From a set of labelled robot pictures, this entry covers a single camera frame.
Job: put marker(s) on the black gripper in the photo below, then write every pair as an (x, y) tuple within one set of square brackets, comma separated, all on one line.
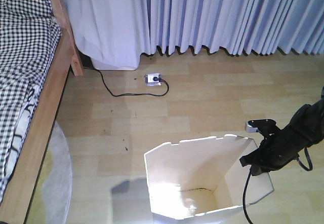
[(273, 153)]

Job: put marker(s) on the white plastic trash bin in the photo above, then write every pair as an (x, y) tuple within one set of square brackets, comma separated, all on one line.
[(202, 180)]

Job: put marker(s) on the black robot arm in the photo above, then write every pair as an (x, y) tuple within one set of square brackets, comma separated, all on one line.
[(306, 126)]

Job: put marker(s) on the white pleated curtain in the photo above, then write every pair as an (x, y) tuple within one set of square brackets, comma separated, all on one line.
[(114, 33)]

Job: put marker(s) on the round grey rug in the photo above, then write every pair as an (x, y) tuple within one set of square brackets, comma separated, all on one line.
[(52, 195)]

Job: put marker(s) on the black white checkered bedding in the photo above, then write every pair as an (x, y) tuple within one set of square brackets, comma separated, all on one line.
[(29, 37)]

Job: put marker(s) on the wooden bed frame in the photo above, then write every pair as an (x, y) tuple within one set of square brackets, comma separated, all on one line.
[(19, 192)]

